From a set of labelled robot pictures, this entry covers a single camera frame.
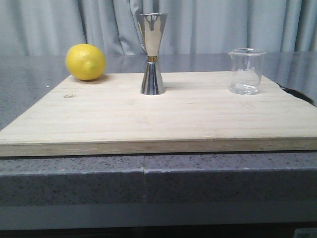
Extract steel hourglass jigger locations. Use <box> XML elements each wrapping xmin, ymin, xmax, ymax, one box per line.
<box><xmin>137</xmin><ymin>13</ymin><xmax>167</xmax><ymax>95</ymax></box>

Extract clear glass beaker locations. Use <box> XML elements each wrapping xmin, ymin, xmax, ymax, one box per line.
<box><xmin>228</xmin><ymin>48</ymin><xmax>266</xmax><ymax>95</ymax></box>

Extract light wooden cutting board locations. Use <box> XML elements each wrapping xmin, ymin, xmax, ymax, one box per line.
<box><xmin>0</xmin><ymin>72</ymin><xmax>317</xmax><ymax>157</ymax></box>

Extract yellow lemon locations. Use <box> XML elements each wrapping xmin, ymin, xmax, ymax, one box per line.
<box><xmin>65</xmin><ymin>44</ymin><xmax>106</xmax><ymax>81</ymax></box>

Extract grey curtain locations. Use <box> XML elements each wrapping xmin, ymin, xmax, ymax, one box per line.
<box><xmin>0</xmin><ymin>0</ymin><xmax>317</xmax><ymax>56</ymax></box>

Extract white label sticker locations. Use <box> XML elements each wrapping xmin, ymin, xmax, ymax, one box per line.
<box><xmin>293</xmin><ymin>228</ymin><xmax>317</xmax><ymax>238</ymax></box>

